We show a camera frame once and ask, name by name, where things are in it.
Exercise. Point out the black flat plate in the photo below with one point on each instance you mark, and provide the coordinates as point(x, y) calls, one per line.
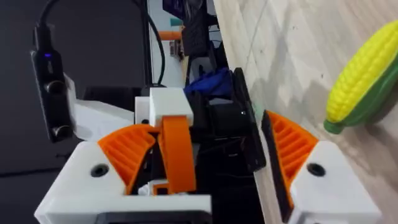
point(248, 124)

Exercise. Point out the blue cloth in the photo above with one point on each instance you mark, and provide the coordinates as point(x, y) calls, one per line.
point(211, 82)

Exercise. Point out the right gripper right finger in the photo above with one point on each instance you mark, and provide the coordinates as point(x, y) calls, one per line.
point(329, 186)

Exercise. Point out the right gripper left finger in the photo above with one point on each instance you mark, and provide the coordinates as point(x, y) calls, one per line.
point(81, 180)

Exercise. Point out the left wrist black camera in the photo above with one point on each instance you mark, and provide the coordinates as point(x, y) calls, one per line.
point(53, 90)

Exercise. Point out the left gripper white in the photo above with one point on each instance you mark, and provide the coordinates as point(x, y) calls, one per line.
point(99, 118)

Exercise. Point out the yellow green toy corn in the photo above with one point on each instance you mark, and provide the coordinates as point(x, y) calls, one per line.
point(363, 77)

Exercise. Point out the orange bar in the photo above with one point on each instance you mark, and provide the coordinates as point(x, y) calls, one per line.
point(169, 35)

